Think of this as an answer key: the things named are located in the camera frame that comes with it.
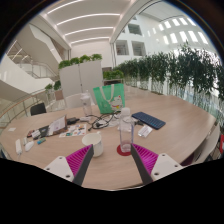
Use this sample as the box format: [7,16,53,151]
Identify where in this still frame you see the white power strip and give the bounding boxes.
[14,138,23,155]

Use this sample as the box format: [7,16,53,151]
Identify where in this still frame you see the ceiling light strips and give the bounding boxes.
[46,0,123,44]

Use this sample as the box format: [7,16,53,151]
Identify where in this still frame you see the white chair with armrests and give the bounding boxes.
[191,124,222,164]

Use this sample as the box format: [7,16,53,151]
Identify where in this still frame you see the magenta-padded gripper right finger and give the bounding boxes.
[129,142,185,186]

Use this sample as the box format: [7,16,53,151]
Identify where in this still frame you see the white plastic packet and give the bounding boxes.
[137,124,153,138]

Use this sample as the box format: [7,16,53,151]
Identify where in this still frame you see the slim clear bottle white cap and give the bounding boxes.
[79,90,93,118]

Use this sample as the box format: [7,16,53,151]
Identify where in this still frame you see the dark blue keyboard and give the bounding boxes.
[131,111,167,131]

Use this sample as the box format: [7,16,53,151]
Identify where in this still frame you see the small potted plants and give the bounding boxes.
[44,79,64,101]

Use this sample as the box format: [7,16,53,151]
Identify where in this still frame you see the tangled black cables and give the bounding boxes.
[87,113,116,132]

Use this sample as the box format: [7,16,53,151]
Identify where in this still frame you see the clear plastic drink bottle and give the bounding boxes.
[118,107,135,154]

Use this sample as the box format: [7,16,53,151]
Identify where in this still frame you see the black chair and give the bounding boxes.
[29,102,48,117]

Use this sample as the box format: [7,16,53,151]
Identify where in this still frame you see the white chair with round back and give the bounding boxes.
[64,93,84,109]

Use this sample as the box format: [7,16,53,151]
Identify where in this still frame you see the colourful sticker sheet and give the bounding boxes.
[58,123,88,138]

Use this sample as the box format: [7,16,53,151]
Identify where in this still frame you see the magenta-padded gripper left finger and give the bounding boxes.
[43,143,95,187]

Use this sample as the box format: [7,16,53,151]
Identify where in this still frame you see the row of green hedge plants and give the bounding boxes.
[114,43,224,118]

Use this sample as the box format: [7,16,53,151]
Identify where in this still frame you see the white cabinet topped with plants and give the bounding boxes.
[58,53,104,99]

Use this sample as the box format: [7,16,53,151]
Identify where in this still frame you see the black charger block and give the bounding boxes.
[66,117,80,126]

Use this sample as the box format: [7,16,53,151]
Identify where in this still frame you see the green tote bag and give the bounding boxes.
[92,83,127,115]

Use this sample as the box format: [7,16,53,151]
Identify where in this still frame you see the small white box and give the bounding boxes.
[31,129,42,139]

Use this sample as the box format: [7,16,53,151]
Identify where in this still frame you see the open notebook with dark cover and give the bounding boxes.
[39,115,68,138]

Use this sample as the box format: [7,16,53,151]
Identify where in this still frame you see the flat round red coaster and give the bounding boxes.
[116,143,133,157]

